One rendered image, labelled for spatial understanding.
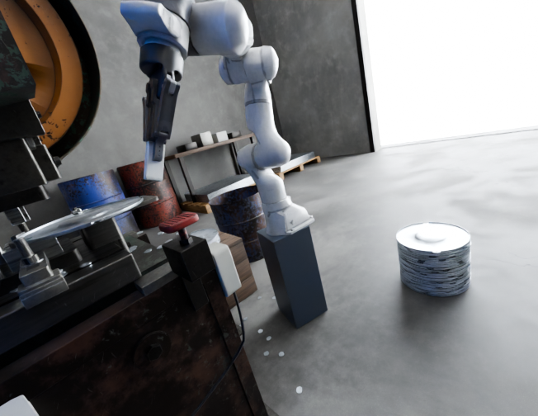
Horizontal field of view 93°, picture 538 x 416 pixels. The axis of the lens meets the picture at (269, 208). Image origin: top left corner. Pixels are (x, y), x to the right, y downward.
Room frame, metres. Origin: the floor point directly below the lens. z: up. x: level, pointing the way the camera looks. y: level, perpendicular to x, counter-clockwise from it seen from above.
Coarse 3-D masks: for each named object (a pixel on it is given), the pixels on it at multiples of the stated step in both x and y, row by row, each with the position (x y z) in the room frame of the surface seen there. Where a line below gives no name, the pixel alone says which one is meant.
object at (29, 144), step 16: (0, 144) 0.57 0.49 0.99; (16, 144) 0.58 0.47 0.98; (32, 144) 0.61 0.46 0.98; (0, 160) 0.56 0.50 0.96; (16, 160) 0.57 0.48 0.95; (32, 160) 0.59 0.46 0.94; (48, 160) 0.63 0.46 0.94; (0, 176) 0.55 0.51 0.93; (16, 176) 0.57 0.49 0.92; (32, 176) 0.58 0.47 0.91; (48, 176) 0.62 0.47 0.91; (0, 192) 0.54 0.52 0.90
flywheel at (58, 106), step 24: (0, 0) 1.01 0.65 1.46; (24, 0) 1.03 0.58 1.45; (24, 24) 1.03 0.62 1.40; (48, 24) 1.05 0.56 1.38; (24, 48) 1.01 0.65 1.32; (48, 48) 1.06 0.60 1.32; (72, 48) 1.07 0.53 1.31; (48, 72) 1.04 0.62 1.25; (72, 72) 1.05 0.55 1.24; (48, 96) 1.02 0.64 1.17; (72, 96) 1.03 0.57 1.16; (48, 120) 0.97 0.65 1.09; (72, 120) 1.01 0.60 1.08; (48, 144) 0.95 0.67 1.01
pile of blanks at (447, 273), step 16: (400, 256) 1.07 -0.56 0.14; (416, 256) 0.96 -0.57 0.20; (432, 256) 0.93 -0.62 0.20; (448, 256) 0.90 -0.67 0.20; (464, 256) 0.90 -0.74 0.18; (400, 272) 1.08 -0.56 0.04; (416, 272) 0.97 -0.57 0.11; (432, 272) 0.92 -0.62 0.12; (448, 272) 0.91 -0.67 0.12; (464, 272) 0.90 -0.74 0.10; (416, 288) 0.98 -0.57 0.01; (432, 288) 0.92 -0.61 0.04; (448, 288) 0.90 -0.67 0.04; (464, 288) 0.90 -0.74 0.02
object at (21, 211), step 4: (16, 208) 0.59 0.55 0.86; (20, 208) 0.60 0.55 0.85; (24, 208) 0.61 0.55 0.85; (4, 212) 0.57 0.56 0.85; (8, 212) 0.58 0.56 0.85; (12, 212) 0.58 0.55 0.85; (16, 212) 0.58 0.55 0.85; (20, 212) 0.59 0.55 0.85; (24, 212) 0.60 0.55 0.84; (8, 216) 0.57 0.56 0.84; (12, 216) 0.58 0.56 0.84; (16, 216) 0.58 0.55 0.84; (20, 216) 0.59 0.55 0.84; (24, 216) 0.60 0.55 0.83; (28, 216) 0.60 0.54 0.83; (12, 220) 0.58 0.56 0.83; (16, 220) 0.58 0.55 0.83; (20, 220) 0.58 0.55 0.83; (24, 220) 0.59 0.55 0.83; (12, 224) 0.57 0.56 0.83; (16, 224) 0.58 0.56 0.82
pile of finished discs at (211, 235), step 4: (192, 232) 1.49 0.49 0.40; (196, 232) 1.48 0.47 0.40; (200, 232) 1.47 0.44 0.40; (204, 232) 1.45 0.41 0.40; (208, 232) 1.43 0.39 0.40; (212, 232) 1.41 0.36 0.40; (216, 232) 1.39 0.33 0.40; (200, 236) 1.38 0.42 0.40; (204, 236) 1.37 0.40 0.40; (208, 236) 1.36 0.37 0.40; (212, 236) 1.34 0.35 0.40; (216, 236) 1.32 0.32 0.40; (208, 240) 1.29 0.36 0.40; (212, 240) 1.28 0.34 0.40; (216, 240) 1.33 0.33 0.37; (208, 244) 1.25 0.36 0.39
